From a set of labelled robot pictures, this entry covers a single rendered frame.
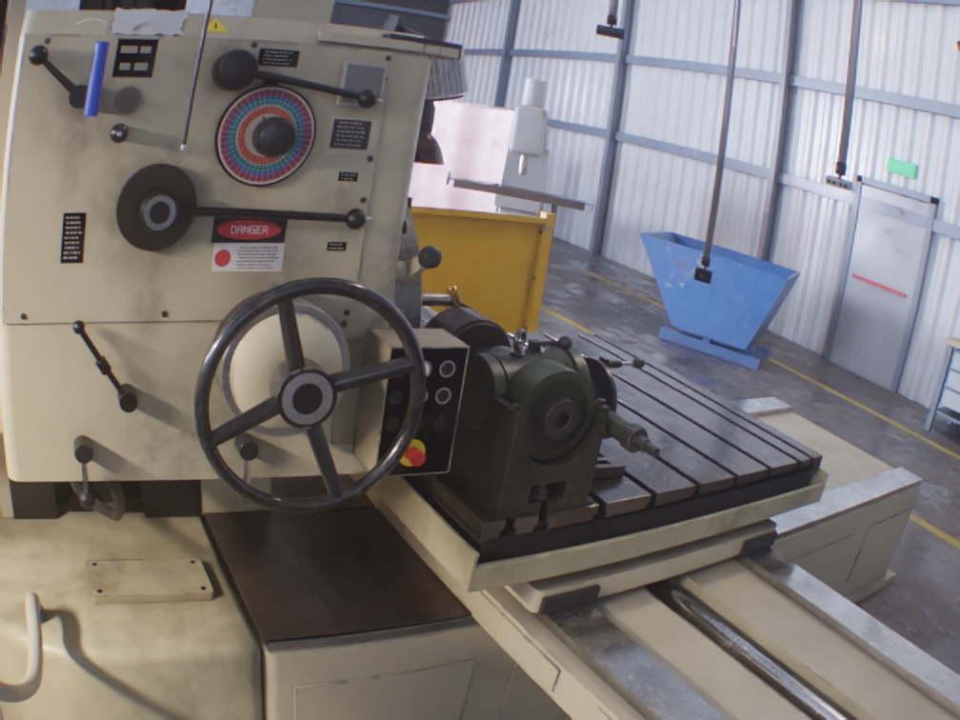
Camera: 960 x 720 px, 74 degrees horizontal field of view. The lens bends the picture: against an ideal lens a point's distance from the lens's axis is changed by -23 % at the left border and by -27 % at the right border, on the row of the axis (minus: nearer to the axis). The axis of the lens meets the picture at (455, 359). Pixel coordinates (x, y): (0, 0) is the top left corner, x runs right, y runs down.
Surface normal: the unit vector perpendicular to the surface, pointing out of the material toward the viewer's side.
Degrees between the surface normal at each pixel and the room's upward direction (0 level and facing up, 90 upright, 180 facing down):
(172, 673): 90
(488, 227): 90
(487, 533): 90
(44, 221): 90
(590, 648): 0
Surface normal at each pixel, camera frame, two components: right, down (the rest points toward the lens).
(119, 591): 0.15, -0.94
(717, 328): -0.54, 0.17
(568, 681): -0.87, 0.01
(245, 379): -0.04, 0.33
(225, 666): 0.47, 0.33
